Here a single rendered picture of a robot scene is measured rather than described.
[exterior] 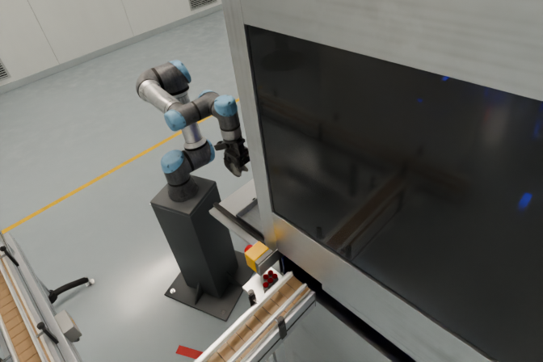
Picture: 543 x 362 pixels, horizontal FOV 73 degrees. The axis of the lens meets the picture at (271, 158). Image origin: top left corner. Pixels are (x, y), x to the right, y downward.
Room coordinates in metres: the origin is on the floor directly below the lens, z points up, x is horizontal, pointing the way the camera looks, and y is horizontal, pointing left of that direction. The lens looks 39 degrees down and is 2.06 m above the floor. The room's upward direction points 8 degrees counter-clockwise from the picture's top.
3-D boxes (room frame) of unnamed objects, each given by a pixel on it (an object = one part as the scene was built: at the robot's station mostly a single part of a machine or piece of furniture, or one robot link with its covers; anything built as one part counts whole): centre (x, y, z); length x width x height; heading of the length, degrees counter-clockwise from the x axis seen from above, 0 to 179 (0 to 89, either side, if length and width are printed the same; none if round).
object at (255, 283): (0.74, 0.07, 0.87); 0.14 x 0.13 x 0.02; 40
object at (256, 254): (0.78, 0.09, 0.99); 0.08 x 0.07 x 0.07; 40
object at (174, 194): (1.40, 0.48, 0.84); 0.15 x 0.15 x 0.10
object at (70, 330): (0.91, 1.03, 0.50); 0.12 x 0.05 x 0.09; 40
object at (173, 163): (1.40, 0.47, 0.96); 0.13 x 0.12 x 0.14; 122
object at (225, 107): (1.11, 0.14, 1.39); 0.09 x 0.08 x 0.11; 32
